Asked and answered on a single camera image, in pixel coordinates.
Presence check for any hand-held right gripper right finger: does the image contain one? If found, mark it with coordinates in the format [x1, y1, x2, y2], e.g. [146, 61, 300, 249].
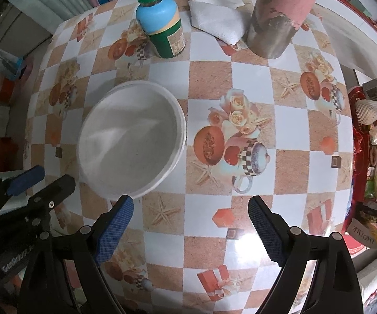
[248, 195, 364, 314]

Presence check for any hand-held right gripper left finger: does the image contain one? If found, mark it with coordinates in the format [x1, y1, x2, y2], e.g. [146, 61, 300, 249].
[18, 194, 135, 314]

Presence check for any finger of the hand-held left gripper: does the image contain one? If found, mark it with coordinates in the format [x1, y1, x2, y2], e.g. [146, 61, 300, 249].
[21, 174, 77, 233]
[0, 165, 46, 216]

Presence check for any large white bowl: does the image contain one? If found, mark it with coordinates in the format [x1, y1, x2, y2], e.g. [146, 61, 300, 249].
[76, 81, 187, 200]

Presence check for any orange box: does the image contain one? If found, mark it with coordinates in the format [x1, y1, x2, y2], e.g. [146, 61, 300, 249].
[0, 74, 21, 105]

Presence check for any dark packet of nuts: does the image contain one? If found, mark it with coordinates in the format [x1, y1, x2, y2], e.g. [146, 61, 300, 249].
[348, 203, 377, 252]

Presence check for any fruit in white foam net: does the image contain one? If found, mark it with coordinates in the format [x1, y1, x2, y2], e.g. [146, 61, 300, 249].
[355, 100, 377, 125]

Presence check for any checkered printed tablecloth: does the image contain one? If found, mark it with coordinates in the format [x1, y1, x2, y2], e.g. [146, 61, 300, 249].
[21, 0, 354, 314]

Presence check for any round red tray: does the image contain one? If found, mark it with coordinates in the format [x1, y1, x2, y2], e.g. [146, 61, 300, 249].
[348, 85, 377, 259]

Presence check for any blue bottle green cap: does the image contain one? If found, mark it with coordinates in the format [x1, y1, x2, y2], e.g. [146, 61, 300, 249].
[133, 0, 186, 59]

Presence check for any pink steel thermos flask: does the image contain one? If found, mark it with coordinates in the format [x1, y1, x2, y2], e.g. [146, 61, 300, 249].
[245, 0, 331, 59]

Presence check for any white folded towel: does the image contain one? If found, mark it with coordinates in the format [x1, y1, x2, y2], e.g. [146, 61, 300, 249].
[188, 0, 246, 46]

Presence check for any white tv cabinet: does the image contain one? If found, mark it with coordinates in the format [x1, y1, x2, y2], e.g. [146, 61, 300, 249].
[322, 0, 377, 53]

